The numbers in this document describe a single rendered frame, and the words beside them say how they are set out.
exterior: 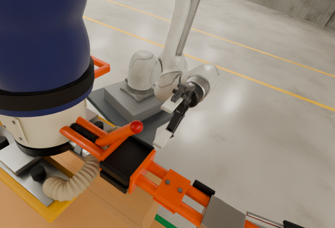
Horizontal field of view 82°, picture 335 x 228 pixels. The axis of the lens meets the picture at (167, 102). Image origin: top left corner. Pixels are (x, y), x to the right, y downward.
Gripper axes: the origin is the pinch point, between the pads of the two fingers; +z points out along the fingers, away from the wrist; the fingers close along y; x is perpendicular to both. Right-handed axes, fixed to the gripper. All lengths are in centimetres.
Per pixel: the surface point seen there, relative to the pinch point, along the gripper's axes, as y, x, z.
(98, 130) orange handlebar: -1.0, 11.1, 11.6
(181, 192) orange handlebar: -1.5, -11.8, 14.0
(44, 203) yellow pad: 10.6, 12.6, 26.4
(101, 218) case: 29.2, 5.6, 17.2
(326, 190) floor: 123, -137, -147
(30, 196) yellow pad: 11.1, 16.5, 26.9
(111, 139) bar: -5.7, 4.5, 14.6
